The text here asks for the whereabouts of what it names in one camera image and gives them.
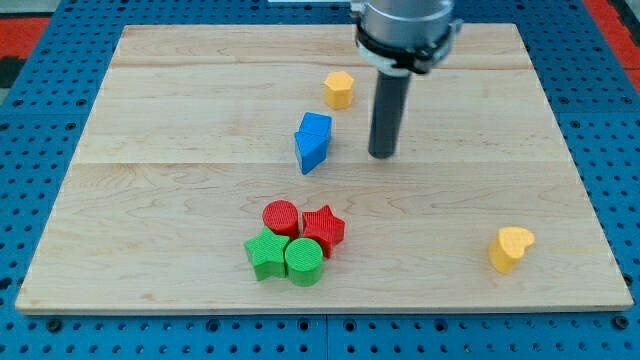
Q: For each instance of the blue triangle block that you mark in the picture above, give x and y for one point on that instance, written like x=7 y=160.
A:
x=311 y=150

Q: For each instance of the yellow hexagon block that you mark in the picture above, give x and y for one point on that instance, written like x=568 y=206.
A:
x=339 y=90

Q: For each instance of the red star block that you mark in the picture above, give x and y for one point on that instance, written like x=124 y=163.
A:
x=325 y=228

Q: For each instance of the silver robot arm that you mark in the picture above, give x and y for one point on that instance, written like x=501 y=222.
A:
x=400 y=38

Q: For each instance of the blue cube block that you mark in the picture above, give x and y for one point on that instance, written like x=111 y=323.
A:
x=316 y=124

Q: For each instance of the yellow heart block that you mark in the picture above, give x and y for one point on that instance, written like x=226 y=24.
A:
x=509 y=247

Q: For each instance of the green star block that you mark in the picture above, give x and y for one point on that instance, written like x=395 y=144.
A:
x=266 y=254

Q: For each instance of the green cylinder block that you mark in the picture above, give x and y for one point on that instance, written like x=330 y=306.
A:
x=304 y=260

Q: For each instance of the red cylinder block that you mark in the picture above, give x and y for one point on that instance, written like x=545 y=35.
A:
x=282 y=217

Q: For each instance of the light wooden board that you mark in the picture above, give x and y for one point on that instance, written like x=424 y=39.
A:
x=192 y=135

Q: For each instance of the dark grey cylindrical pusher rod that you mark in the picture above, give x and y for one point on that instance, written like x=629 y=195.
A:
x=388 y=109

